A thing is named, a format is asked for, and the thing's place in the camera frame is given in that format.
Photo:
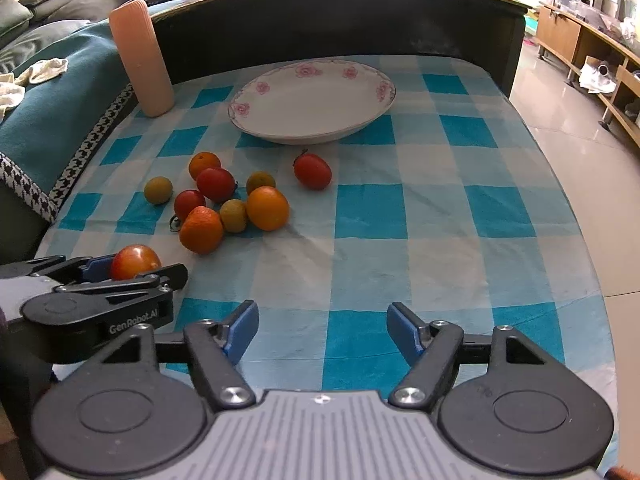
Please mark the dark coffee table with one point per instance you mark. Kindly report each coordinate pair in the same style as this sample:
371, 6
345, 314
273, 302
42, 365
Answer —
206, 37

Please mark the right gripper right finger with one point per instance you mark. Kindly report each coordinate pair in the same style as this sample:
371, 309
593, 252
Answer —
434, 352

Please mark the blue checkered tablecloth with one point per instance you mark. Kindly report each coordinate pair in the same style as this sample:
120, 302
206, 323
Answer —
444, 203

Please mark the wooden tv cabinet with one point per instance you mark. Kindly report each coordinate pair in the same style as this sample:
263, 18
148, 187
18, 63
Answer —
577, 44

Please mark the large red-orange tomato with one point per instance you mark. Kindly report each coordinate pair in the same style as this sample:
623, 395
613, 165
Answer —
133, 260

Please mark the brown longan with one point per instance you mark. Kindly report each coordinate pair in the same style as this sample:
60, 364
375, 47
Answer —
233, 216
258, 179

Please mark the oval red cherry tomato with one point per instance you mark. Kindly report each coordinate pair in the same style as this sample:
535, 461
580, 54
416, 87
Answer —
216, 184

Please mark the smooth orange citrus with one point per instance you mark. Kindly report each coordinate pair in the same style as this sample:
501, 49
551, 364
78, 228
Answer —
267, 208

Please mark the small orange tangerine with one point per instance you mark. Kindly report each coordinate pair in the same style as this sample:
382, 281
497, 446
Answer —
202, 161

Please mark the green-brown longan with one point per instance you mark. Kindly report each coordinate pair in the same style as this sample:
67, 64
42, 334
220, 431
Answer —
158, 190

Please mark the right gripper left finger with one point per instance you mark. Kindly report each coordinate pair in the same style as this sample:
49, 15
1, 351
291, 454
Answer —
211, 350

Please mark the teal sofa blanket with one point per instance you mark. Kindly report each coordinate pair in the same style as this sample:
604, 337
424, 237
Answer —
78, 136

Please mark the stemmed red cherry tomato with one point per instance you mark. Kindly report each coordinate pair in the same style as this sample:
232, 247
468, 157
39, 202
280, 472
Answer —
312, 171

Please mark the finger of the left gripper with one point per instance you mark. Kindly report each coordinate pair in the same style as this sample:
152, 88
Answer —
62, 270
70, 323

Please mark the cream crumpled cloth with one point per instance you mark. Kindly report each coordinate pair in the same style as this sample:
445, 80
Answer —
13, 89

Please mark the round red cherry tomato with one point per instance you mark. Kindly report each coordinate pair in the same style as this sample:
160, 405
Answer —
186, 201

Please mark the pink ribbed cylinder vase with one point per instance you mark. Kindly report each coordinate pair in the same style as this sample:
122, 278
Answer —
137, 46

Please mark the bumpy orange tangerine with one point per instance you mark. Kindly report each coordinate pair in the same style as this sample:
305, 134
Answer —
202, 231

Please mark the white floral plate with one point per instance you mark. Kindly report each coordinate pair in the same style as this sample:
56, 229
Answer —
312, 102

